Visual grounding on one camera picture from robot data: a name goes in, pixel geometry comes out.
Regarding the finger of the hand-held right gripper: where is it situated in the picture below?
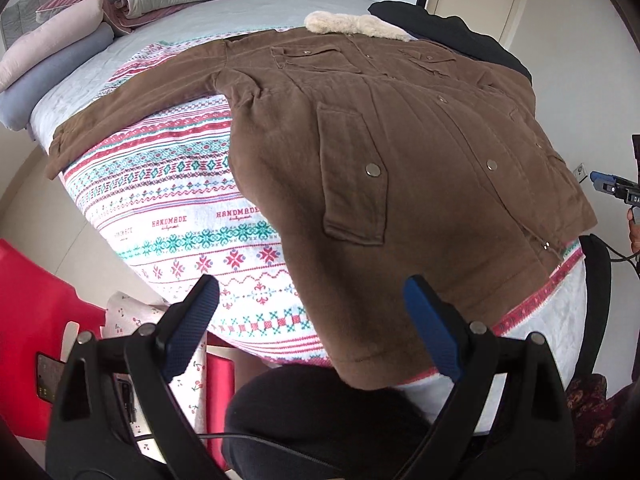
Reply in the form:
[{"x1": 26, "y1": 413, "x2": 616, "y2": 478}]
[{"x1": 590, "y1": 171, "x2": 619, "y2": 197}]

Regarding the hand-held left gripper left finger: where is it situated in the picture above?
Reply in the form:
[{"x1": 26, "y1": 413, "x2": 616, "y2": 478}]
[{"x1": 46, "y1": 274, "x2": 236, "y2": 480}]

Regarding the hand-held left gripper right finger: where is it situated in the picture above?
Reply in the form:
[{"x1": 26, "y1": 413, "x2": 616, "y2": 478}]
[{"x1": 402, "y1": 274, "x2": 576, "y2": 480}]

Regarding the brown jacket with fur collar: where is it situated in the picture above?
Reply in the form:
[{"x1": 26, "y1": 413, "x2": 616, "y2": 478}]
[{"x1": 46, "y1": 10, "x2": 598, "y2": 391}]

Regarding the person's right hand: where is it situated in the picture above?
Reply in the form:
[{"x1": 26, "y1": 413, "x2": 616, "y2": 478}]
[{"x1": 627, "y1": 206, "x2": 640, "y2": 256}]

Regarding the white cherry print cloth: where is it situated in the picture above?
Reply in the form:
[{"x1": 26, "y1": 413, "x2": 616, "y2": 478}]
[{"x1": 102, "y1": 290, "x2": 212, "y2": 458}]

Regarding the red shiny cloth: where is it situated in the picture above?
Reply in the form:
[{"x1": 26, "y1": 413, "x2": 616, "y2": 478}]
[{"x1": 204, "y1": 344, "x2": 237, "y2": 433}]

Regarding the person's black trouser leg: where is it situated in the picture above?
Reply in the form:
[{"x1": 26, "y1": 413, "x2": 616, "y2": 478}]
[{"x1": 222, "y1": 364, "x2": 443, "y2": 480}]

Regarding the dark smartphone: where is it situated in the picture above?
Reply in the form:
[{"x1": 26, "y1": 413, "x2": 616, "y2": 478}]
[{"x1": 35, "y1": 352, "x2": 67, "y2": 405}]

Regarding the red and green patterned blanket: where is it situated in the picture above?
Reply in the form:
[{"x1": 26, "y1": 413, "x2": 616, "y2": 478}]
[{"x1": 60, "y1": 39, "x2": 587, "y2": 377}]

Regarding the red plastic chair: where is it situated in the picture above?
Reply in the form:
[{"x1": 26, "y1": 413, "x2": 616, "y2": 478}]
[{"x1": 0, "y1": 238, "x2": 110, "y2": 443}]

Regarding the maroon patterned cloth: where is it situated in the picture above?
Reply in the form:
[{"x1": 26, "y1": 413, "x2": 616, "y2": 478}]
[{"x1": 564, "y1": 374, "x2": 640, "y2": 462}]

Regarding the black garment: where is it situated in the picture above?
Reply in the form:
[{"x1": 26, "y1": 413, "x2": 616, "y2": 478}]
[{"x1": 367, "y1": 1, "x2": 533, "y2": 82}]

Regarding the grey-blue pillow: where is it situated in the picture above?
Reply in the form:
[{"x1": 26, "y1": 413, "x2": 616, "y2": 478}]
[{"x1": 0, "y1": 24, "x2": 116, "y2": 131}]

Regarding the bed with grey sheet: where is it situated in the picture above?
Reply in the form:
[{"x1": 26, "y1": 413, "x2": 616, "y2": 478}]
[{"x1": 27, "y1": 0, "x2": 590, "y2": 436}]

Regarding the pink striped folded cloth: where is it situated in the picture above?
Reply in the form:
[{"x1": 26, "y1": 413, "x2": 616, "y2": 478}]
[{"x1": 36, "y1": 0, "x2": 193, "y2": 37}]

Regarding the pink pillow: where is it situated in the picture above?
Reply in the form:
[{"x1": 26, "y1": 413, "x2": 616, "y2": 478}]
[{"x1": 0, "y1": 0, "x2": 105, "y2": 92}]

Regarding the black cable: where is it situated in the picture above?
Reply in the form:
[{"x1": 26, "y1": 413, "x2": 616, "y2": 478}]
[{"x1": 592, "y1": 234, "x2": 640, "y2": 275}]

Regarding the black chair frame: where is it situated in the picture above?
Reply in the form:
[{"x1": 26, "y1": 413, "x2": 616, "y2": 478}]
[{"x1": 570, "y1": 234, "x2": 614, "y2": 391}]

